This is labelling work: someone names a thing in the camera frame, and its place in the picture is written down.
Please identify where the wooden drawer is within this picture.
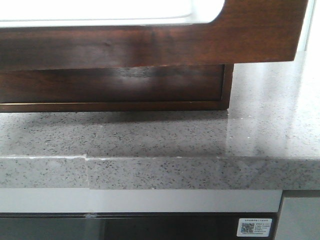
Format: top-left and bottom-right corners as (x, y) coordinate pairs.
(0, 65), (224, 103)
(0, 0), (308, 71)

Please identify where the dark wooden drawer cabinet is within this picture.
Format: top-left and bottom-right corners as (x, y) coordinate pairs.
(0, 64), (234, 113)

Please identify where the white QR code sticker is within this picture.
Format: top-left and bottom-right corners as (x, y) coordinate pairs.
(236, 218), (273, 237)

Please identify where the grey cabinet panel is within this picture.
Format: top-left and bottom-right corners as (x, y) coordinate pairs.
(275, 190), (320, 240)

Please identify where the black glass oven front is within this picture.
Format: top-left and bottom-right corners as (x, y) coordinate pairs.
(0, 212), (278, 240)

